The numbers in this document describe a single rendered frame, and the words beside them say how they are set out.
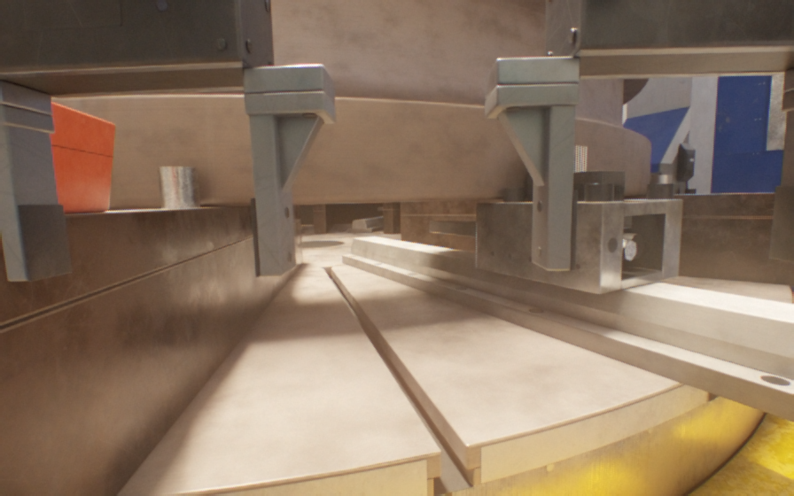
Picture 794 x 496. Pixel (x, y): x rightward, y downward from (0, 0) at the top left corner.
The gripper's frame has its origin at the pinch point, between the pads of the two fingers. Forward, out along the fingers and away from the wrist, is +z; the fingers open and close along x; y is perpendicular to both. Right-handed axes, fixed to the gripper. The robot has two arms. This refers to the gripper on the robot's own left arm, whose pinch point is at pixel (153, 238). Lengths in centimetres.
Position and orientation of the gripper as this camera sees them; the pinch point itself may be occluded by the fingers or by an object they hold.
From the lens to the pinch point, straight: 25.1
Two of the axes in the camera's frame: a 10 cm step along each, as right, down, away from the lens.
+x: -10.0, 0.2, 0.3
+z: 0.3, 9.9, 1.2
